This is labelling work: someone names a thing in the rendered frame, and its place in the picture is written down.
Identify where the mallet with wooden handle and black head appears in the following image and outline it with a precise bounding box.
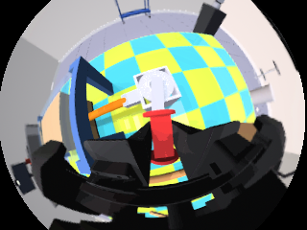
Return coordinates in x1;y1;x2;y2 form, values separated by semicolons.
150;169;187;184

